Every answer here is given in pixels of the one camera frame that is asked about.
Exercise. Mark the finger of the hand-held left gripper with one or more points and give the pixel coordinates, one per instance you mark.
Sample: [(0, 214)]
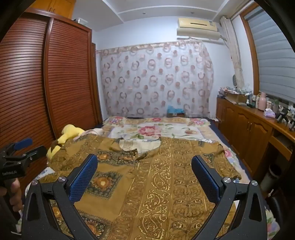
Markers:
[(23, 143), (34, 152)]

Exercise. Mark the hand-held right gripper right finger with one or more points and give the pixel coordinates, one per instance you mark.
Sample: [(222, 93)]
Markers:
[(205, 177)]

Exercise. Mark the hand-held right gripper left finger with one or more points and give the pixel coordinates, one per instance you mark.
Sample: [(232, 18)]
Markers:
[(83, 177)]

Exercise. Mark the gold patterned blanket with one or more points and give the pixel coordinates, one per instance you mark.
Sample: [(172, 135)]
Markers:
[(149, 184)]

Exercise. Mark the person's left hand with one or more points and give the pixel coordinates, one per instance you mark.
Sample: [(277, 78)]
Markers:
[(16, 193)]

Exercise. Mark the blue floral bedsheet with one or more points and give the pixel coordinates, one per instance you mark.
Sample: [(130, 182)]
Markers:
[(47, 171)]

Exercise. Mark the yellow plush toy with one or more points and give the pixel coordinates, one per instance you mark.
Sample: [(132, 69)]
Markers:
[(66, 133)]

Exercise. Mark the wooden cabinet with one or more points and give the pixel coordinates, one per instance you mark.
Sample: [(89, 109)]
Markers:
[(239, 122)]

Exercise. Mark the trash bin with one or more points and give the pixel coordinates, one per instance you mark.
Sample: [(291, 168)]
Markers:
[(270, 175)]

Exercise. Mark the floral blanket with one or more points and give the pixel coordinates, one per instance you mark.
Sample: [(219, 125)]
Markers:
[(149, 131)]

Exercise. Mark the blue bag on box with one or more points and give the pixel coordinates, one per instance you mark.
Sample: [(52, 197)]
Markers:
[(175, 110)]

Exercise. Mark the wooden slatted wardrobe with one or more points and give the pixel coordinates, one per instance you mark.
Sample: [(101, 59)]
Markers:
[(64, 80)]

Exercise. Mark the cardboard box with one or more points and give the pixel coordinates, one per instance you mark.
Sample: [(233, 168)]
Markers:
[(237, 98)]

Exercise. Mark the purple tissue pack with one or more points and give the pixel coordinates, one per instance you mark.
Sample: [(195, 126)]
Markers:
[(269, 113)]

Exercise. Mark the pink thermos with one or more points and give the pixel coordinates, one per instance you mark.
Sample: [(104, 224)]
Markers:
[(262, 102)]

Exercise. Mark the black handheld device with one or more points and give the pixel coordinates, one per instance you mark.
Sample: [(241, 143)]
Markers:
[(291, 122), (281, 115)]

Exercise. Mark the small desk fan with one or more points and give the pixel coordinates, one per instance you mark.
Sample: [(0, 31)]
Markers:
[(234, 82)]

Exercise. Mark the green bottle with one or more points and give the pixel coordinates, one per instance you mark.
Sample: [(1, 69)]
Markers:
[(275, 105)]

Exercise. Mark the circle-patterned sheer curtain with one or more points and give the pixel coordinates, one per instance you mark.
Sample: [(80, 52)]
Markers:
[(149, 80)]

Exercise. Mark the tied beige curtain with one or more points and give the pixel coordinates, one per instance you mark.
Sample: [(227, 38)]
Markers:
[(235, 57)]

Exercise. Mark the grey window blind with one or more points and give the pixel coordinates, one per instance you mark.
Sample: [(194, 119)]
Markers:
[(272, 57)]

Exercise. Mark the wall air conditioner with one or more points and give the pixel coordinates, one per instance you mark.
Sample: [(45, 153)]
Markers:
[(196, 23)]

